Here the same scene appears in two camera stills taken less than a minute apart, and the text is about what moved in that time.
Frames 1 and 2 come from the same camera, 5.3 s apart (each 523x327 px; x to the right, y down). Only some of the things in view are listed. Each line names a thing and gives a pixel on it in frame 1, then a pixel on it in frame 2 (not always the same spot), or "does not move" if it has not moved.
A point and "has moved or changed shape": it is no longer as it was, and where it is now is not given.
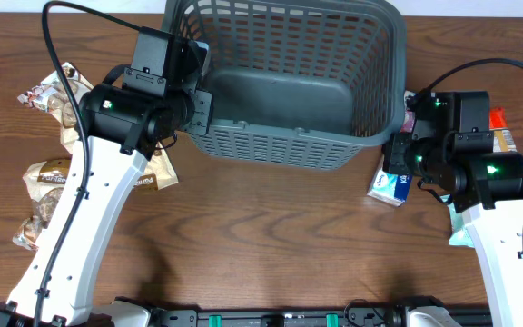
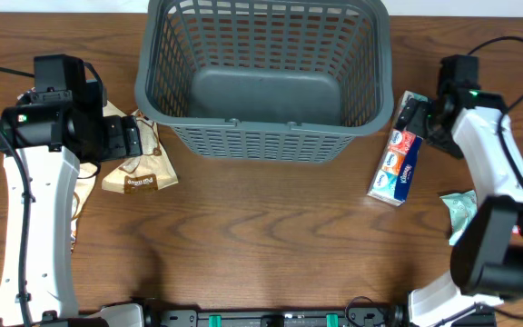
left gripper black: x=201 y=100 -> x=123 y=139
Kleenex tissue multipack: x=393 y=187 does not move
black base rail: x=361 y=315 does not move
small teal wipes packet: x=460 y=234 does not move
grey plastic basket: x=299 y=84 has moved or changed shape
